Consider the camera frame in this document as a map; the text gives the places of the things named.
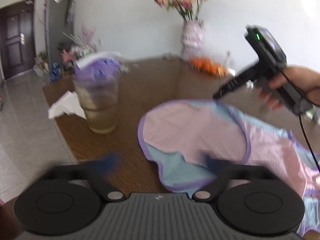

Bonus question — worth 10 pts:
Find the person's right hand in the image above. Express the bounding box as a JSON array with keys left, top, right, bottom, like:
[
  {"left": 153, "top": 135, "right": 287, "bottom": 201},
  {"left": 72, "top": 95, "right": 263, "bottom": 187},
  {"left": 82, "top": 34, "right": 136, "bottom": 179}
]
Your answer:
[{"left": 268, "top": 66, "right": 319, "bottom": 105}]

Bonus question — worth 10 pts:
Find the grey refrigerator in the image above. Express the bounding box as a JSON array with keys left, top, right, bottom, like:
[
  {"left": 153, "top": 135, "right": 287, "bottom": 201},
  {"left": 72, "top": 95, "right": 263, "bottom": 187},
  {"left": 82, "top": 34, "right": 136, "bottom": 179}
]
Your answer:
[{"left": 44, "top": 0, "right": 73, "bottom": 67}]

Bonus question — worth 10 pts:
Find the dark brown door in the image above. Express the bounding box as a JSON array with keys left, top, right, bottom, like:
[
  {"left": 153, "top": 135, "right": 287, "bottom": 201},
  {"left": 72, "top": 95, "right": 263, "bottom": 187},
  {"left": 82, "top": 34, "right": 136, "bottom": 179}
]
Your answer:
[{"left": 1, "top": 0, "right": 36, "bottom": 80}]

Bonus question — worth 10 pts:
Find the clear box of oranges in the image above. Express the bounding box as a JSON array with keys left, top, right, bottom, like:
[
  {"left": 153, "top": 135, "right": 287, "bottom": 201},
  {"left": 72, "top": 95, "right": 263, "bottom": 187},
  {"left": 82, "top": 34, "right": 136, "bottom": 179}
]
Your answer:
[{"left": 189, "top": 57, "right": 232, "bottom": 78}]

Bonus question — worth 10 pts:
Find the lavender textured vase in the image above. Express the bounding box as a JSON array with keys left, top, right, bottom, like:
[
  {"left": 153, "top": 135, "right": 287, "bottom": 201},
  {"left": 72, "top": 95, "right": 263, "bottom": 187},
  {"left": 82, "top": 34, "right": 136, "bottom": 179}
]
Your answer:
[{"left": 181, "top": 20, "right": 204, "bottom": 61}]

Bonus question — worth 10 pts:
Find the purple tissue pack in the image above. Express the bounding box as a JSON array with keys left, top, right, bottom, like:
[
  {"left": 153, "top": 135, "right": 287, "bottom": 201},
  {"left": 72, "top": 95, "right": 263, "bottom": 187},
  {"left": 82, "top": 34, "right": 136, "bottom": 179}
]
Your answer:
[{"left": 74, "top": 51, "right": 121, "bottom": 81}]

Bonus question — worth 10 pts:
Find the pink blue mesh vest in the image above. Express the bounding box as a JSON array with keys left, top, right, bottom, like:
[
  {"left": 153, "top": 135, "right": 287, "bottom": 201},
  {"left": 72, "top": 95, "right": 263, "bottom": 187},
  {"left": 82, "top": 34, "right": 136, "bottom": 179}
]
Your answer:
[{"left": 138, "top": 100, "right": 319, "bottom": 235}]

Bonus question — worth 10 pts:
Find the clear plastic drink cup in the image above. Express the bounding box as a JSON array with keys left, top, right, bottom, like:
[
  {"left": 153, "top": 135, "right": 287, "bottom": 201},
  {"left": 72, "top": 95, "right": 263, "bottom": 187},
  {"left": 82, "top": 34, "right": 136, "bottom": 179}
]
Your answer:
[{"left": 73, "top": 76, "right": 119, "bottom": 134}]

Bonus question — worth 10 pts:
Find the white crumpled tissue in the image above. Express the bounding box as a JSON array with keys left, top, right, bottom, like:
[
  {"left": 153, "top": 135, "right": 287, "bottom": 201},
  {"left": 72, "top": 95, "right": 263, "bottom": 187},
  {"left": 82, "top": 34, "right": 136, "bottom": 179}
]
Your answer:
[{"left": 48, "top": 90, "right": 86, "bottom": 119}]

